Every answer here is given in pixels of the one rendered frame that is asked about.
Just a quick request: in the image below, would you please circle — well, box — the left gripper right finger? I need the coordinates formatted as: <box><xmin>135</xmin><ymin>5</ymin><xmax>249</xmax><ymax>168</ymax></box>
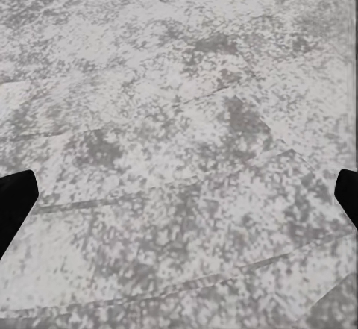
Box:
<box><xmin>334</xmin><ymin>169</ymin><xmax>358</xmax><ymax>229</ymax></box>

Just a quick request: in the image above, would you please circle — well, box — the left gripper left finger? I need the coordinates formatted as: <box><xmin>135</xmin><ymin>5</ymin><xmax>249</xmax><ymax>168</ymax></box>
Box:
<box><xmin>0</xmin><ymin>169</ymin><xmax>39</xmax><ymax>259</ymax></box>

